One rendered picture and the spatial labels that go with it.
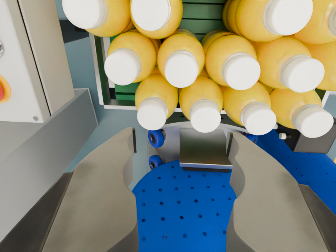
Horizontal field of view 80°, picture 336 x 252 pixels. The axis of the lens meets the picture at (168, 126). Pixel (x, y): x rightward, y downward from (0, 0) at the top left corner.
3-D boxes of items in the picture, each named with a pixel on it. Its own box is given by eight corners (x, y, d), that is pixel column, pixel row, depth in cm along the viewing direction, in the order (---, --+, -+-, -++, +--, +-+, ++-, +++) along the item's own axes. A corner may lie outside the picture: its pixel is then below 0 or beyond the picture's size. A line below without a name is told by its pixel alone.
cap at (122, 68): (145, 74, 25) (142, 78, 24) (119, 87, 26) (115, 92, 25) (129, 44, 24) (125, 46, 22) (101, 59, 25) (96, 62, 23)
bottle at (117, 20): (127, 38, 40) (93, 56, 24) (99, 9, 38) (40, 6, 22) (152, 10, 38) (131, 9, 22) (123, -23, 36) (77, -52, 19)
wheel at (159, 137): (157, 153, 43) (165, 150, 44) (157, 135, 41) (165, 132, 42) (146, 143, 46) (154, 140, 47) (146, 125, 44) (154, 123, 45)
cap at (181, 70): (170, 48, 24) (170, 50, 22) (202, 58, 24) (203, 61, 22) (161, 79, 25) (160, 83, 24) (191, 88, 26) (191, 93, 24)
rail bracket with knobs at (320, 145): (263, 126, 48) (282, 152, 40) (271, 98, 45) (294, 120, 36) (305, 128, 48) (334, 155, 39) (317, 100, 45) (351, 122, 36)
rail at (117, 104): (109, 102, 42) (104, 109, 39) (108, 99, 41) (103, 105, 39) (306, 111, 41) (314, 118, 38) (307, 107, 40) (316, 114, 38)
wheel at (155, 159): (159, 177, 45) (166, 173, 46) (154, 158, 45) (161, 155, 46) (150, 173, 49) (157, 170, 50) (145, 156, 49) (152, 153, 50)
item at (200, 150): (179, 136, 48) (179, 173, 37) (179, 127, 46) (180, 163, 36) (222, 138, 47) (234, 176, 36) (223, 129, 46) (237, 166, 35)
